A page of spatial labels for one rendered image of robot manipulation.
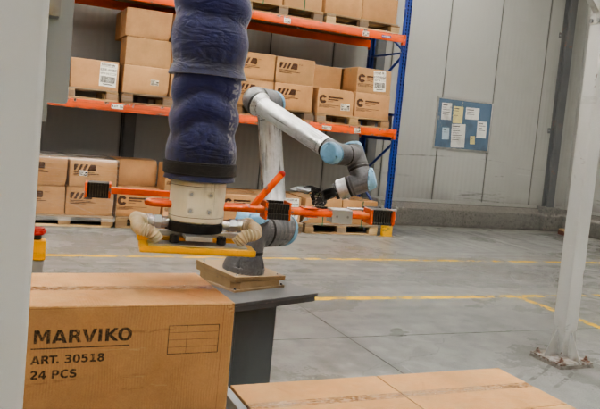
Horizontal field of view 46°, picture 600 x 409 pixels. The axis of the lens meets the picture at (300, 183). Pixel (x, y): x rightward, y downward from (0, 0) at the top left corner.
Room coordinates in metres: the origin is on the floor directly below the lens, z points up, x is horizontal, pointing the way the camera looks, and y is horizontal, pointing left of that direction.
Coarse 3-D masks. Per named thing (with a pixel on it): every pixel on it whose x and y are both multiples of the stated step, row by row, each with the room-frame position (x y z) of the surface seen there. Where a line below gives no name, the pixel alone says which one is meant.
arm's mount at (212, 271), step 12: (204, 264) 3.15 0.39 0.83; (216, 264) 3.17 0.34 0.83; (204, 276) 3.15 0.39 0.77; (216, 276) 3.09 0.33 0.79; (228, 276) 3.03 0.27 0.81; (240, 276) 3.03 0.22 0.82; (252, 276) 3.06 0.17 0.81; (264, 276) 3.11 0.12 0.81; (276, 276) 3.15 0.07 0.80; (228, 288) 3.02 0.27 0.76; (240, 288) 3.02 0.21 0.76; (252, 288) 3.06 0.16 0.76; (264, 288) 3.11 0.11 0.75
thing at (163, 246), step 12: (144, 240) 2.09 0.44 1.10; (168, 240) 2.10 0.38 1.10; (144, 252) 2.01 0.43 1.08; (156, 252) 2.02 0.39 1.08; (168, 252) 2.03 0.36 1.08; (180, 252) 2.04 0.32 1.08; (192, 252) 2.04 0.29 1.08; (204, 252) 2.05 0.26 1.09; (216, 252) 2.06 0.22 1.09; (228, 252) 2.07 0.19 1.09; (240, 252) 2.08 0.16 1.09; (252, 252) 2.09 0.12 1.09
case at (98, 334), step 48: (48, 288) 2.00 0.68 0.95; (96, 288) 2.05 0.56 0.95; (144, 288) 2.10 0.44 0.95; (192, 288) 2.16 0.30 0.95; (48, 336) 1.82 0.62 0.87; (96, 336) 1.87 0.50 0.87; (144, 336) 1.92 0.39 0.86; (192, 336) 1.98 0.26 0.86; (48, 384) 1.82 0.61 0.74; (96, 384) 1.87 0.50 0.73; (144, 384) 1.93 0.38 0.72; (192, 384) 1.99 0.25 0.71
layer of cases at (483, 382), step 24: (264, 384) 2.50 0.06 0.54; (288, 384) 2.53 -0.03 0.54; (312, 384) 2.55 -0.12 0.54; (336, 384) 2.57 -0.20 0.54; (360, 384) 2.60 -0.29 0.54; (384, 384) 2.62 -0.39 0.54; (408, 384) 2.65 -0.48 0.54; (432, 384) 2.67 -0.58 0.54; (456, 384) 2.70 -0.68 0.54; (480, 384) 2.72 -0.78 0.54; (504, 384) 2.75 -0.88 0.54; (528, 384) 2.78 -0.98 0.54; (264, 408) 2.28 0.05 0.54; (288, 408) 2.30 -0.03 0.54; (312, 408) 2.32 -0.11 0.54; (336, 408) 2.34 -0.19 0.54; (360, 408) 2.36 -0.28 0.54; (384, 408) 2.38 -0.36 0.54; (408, 408) 2.40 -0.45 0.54; (432, 408) 2.42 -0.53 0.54; (456, 408) 2.44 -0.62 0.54; (480, 408) 2.47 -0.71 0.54; (504, 408) 2.49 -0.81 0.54; (528, 408) 2.51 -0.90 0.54; (552, 408) 2.53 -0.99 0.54
